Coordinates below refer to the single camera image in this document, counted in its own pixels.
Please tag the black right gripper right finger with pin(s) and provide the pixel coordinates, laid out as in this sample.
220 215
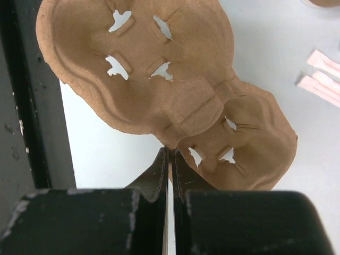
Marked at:
209 221

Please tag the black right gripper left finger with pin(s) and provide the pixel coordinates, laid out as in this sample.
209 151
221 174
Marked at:
131 220

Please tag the single brown paper cup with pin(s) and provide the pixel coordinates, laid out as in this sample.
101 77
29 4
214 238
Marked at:
323 4

